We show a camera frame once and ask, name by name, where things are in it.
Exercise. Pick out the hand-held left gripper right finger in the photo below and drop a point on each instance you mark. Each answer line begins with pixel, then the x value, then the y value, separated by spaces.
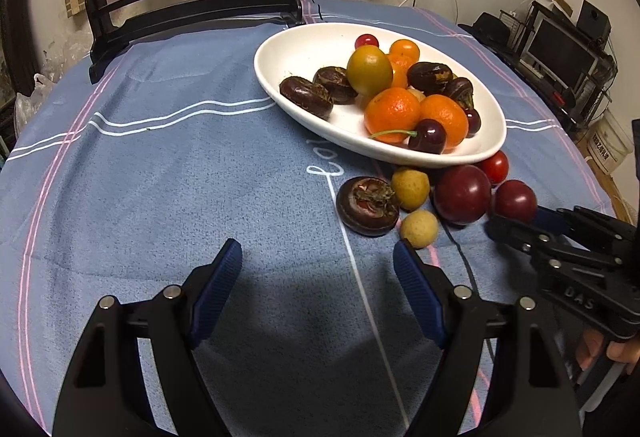
pixel 417 287

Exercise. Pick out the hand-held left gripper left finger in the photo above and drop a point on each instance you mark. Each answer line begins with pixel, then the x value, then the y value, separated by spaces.
pixel 220 287

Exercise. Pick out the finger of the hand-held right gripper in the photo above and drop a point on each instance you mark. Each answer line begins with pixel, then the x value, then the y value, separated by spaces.
pixel 515 234
pixel 550 219

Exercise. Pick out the dark red plum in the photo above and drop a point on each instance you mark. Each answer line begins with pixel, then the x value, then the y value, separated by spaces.
pixel 461 194
pixel 515 200

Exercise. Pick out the dark red cherry with stem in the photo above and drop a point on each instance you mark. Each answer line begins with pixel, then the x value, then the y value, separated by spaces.
pixel 427 136

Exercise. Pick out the large orange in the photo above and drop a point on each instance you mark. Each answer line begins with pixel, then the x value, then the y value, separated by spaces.
pixel 391 113

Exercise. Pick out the white oval plate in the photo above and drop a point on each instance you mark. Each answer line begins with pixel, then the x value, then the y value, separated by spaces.
pixel 300 52

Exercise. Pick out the person's right hand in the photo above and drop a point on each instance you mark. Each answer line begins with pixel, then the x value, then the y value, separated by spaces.
pixel 625 351

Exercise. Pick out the yellow longan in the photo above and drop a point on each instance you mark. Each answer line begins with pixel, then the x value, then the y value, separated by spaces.
pixel 410 188
pixel 419 228
pixel 416 94

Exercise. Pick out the cardboard box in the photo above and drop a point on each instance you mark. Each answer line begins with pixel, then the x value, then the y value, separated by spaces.
pixel 617 192

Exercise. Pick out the dark brown water chestnut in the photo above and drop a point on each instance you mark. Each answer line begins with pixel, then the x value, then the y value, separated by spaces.
pixel 306 98
pixel 460 93
pixel 336 84
pixel 367 205
pixel 430 77

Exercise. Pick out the white plastic bucket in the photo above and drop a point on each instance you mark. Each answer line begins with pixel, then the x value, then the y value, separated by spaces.
pixel 610 142

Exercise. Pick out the blue striped tablecloth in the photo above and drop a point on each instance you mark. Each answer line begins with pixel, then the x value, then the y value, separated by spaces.
pixel 175 192

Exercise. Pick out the black media stand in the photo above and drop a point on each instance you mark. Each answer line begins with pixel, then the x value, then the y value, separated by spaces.
pixel 540 89

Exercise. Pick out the black monitor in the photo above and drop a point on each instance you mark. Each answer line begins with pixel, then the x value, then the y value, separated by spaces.
pixel 560 47

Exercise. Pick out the black hat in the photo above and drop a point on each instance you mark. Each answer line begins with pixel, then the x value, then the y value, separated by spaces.
pixel 492 29

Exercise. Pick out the black speaker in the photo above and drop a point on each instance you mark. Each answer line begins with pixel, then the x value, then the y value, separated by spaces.
pixel 594 19

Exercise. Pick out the small orange tomato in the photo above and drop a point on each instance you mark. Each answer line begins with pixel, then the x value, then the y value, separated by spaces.
pixel 404 51

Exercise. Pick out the yellowish round fruit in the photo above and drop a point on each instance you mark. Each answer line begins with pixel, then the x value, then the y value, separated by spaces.
pixel 370 69

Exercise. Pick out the red cherry tomato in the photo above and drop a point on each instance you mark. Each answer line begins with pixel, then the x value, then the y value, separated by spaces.
pixel 367 40

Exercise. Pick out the clear plastic bag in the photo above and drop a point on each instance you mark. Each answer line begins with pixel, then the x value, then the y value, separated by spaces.
pixel 30 107

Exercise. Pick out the dark furniture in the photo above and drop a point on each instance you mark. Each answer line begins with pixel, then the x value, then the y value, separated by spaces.
pixel 15 42

